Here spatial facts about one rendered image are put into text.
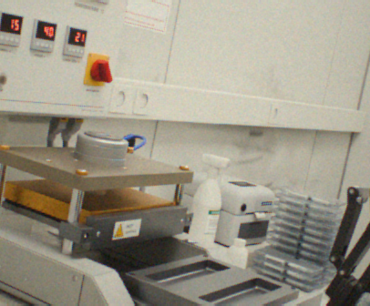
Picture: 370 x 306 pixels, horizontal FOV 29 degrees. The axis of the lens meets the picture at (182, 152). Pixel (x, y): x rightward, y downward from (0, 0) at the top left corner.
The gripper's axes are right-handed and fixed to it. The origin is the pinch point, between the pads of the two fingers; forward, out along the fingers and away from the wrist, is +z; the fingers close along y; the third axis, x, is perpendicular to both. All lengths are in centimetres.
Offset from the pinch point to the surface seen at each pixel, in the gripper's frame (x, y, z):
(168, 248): 11.8, -29.0, 15.6
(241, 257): 63, -35, 31
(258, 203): 99, -51, 30
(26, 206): -9.4, -42.1, 14.7
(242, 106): 123, -82, 14
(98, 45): 11, -59, -5
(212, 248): 13.8, -23.1, 11.4
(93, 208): -7.7, -32.9, 8.6
